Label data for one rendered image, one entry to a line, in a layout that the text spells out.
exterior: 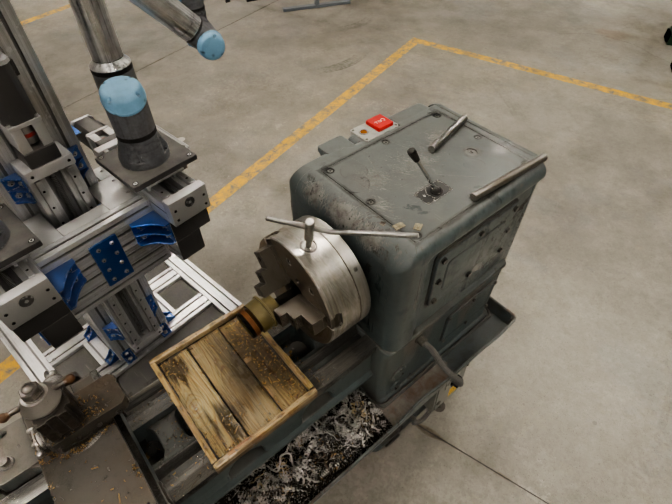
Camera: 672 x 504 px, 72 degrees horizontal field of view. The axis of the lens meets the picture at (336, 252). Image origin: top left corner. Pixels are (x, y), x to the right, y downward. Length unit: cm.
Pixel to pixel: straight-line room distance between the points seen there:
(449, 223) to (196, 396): 78
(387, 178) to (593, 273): 196
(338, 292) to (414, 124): 62
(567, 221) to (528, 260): 47
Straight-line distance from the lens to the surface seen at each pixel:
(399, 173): 124
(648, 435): 254
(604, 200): 352
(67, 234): 154
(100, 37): 151
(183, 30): 140
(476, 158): 134
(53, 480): 124
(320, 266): 105
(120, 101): 142
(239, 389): 128
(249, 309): 112
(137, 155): 150
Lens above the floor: 201
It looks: 48 degrees down
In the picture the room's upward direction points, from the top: straight up
